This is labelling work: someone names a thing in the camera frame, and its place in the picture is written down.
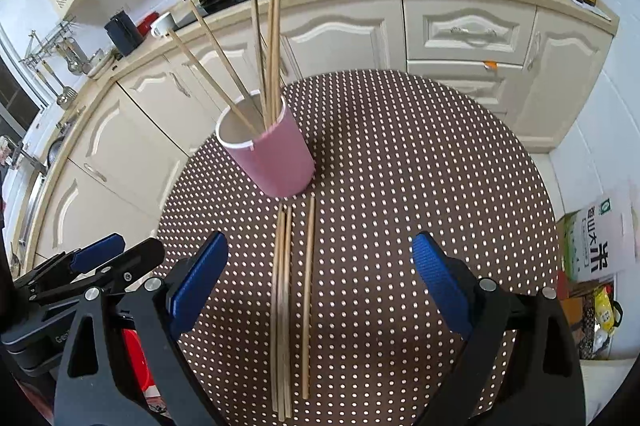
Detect wire sponge holder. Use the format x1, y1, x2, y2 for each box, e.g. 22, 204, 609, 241
0, 135, 18, 167

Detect black kettle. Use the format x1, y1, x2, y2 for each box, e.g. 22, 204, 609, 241
104, 10, 143, 55

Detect hanging metal spatula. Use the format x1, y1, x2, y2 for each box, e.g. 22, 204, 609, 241
37, 60, 78, 109

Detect yellow snack bags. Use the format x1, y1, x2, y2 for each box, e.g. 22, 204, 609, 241
557, 278, 626, 359

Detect hanging metal ladle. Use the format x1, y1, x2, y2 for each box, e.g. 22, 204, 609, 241
55, 38, 88, 74

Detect pink cup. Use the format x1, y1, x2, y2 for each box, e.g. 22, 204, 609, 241
215, 90, 316, 197

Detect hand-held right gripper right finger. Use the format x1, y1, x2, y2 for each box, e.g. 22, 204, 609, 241
411, 231, 586, 426

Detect red stool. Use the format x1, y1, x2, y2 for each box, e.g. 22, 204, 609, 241
120, 328, 153, 399

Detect metal wall rack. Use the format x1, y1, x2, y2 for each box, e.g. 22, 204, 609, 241
20, 20, 81, 66

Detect printed cardboard box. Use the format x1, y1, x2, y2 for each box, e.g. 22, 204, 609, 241
555, 193, 636, 281

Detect white mug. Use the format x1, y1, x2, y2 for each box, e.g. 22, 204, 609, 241
150, 12, 178, 37

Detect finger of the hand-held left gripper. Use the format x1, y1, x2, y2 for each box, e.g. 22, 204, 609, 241
12, 233, 126, 301
30, 238, 166, 311

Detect steel sink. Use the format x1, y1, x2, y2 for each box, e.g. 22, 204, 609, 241
15, 126, 86, 251

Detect stack of bowls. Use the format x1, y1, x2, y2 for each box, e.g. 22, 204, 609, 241
85, 48, 118, 79

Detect brown dotted tablecloth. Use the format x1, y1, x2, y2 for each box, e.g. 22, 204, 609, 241
155, 70, 561, 426

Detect window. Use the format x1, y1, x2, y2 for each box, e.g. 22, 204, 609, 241
0, 56, 41, 131

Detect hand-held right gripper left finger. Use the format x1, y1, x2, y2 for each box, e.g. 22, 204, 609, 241
52, 230, 231, 426

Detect metal faucet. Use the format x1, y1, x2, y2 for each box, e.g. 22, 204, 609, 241
12, 146, 43, 171

